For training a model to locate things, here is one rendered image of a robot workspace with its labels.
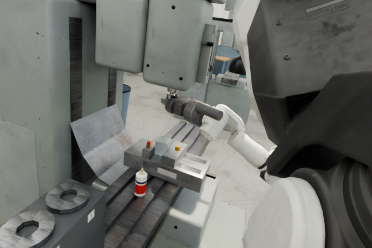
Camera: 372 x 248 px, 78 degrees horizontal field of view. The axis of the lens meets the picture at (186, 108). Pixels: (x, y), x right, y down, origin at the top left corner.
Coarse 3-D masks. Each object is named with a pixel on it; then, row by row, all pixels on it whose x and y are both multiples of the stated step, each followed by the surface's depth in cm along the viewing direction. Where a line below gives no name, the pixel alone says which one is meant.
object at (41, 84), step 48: (0, 0) 78; (48, 0) 72; (0, 48) 84; (48, 48) 77; (0, 96) 92; (48, 96) 83; (96, 96) 105; (0, 144) 99; (48, 144) 90; (0, 192) 110
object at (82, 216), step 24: (48, 192) 53; (72, 192) 54; (96, 192) 55; (24, 216) 45; (48, 216) 45; (72, 216) 48; (96, 216) 54; (0, 240) 40; (24, 240) 40; (48, 240) 42; (72, 240) 47; (96, 240) 57
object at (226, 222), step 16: (96, 176) 119; (224, 208) 111; (240, 208) 113; (208, 224) 100; (224, 224) 102; (240, 224) 103; (160, 240) 94; (176, 240) 92; (208, 240) 93; (224, 240) 94; (240, 240) 95
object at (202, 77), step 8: (208, 24) 78; (208, 32) 79; (216, 32) 81; (208, 40) 80; (208, 48) 81; (200, 56) 82; (208, 56) 81; (200, 64) 83; (208, 64) 83; (200, 72) 84; (208, 72) 85; (200, 80) 85
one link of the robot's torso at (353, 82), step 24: (360, 72) 18; (336, 96) 20; (360, 96) 17; (312, 120) 23; (336, 120) 20; (360, 120) 17; (288, 144) 28; (312, 144) 29; (336, 144) 19; (360, 144) 16; (288, 168) 33; (312, 168) 33; (360, 168) 17; (360, 192) 16; (360, 216) 16
